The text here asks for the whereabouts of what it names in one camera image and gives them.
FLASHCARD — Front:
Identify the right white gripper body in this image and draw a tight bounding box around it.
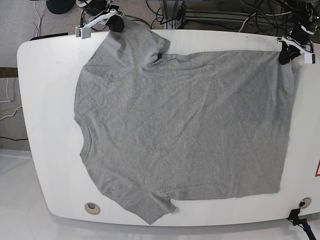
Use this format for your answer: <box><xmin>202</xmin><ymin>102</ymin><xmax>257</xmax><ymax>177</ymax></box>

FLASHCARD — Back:
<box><xmin>75</xmin><ymin>8</ymin><xmax>123</xmax><ymax>39</ymax></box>

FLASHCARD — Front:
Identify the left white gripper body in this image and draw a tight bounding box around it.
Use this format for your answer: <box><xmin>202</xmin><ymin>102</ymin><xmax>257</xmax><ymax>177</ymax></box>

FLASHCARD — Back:
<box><xmin>276</xmin><ymin>36</ymin><xmax>316</xmax><ymax>64</ymax></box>

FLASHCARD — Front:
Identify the grey t-shirt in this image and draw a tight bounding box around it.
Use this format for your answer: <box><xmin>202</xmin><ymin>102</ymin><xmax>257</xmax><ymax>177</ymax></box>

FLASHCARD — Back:
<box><xmin>74</xmin><ymin>19</ymin><xmax>295</xmax><ymax>224</ymax></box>

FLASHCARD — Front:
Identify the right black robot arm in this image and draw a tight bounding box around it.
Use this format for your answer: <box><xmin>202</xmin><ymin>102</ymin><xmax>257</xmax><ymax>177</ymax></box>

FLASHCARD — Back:
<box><xmin>75</xmin><ymin>0</ymin><xmax>125</xmax><ymax>39</ymax></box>

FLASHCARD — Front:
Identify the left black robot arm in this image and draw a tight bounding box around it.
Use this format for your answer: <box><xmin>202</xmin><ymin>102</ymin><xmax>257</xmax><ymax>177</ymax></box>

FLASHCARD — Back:
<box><xmin>277</xmin><ymin>0</ymin><xmax>320</xmax><ymax>65</ymax></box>

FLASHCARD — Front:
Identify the dark round chair base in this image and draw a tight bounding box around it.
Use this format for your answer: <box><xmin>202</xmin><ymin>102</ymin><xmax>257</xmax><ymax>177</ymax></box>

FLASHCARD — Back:
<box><xmin>46</xmin><ymin>0</ymin><xmax>76</xmax><ymax>15</ymax></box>

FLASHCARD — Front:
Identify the red warning triangle sticker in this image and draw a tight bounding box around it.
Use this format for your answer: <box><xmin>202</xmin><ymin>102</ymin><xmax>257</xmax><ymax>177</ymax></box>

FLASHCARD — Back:
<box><xmin>315</xmin><ymin>160</ymin><xmax>320</xmax><ymax>177</ymax></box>

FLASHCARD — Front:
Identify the white floor cable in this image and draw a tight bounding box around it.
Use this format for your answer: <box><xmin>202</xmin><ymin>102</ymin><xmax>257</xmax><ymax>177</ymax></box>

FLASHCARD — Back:
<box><xmin>32</xmin><ymin>0</ymin><xmax>43</xmax><ymax>37</ymax></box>

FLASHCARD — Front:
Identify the aluminium extrusion frame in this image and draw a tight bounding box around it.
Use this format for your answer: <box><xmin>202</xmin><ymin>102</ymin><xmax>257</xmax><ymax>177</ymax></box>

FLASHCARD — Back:
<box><xmin>159</xmin><ymin>0</ymin><xmax>291</xmax><ymax>30</ymax></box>

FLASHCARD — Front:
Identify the right table cable grommet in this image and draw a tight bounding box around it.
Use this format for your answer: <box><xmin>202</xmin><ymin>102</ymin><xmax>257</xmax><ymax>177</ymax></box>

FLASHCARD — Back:
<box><xmin>298</xmin><ymin>197</ymin><xmax>312</xmax><ymax>209</ymax></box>

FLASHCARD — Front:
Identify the table cable grommet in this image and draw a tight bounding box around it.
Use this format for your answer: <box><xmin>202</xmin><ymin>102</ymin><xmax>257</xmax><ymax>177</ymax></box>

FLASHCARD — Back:
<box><xmin>84</xmin><ymin>202</ymin><xmax>101</xmax><ymax>215</ymax></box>
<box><xmin>298</xmin><ymin>197</ymin><xmax>312</xmax><ymax>209</ymax></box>

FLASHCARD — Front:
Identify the black clamp with cable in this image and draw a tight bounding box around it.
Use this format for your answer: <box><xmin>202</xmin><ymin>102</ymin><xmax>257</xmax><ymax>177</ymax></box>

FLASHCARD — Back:
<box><xmin>287</xmin><ymin>208</ymin><xmax>316</xmax><ymax>240</ymax></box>

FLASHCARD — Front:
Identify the left table cable grommet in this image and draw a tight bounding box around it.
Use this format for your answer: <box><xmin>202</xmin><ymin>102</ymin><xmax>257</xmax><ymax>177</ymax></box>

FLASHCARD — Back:
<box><xmin>84</xmin><ymin>202</ymin><xmax>101</xmax><ymax>215</ymax></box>

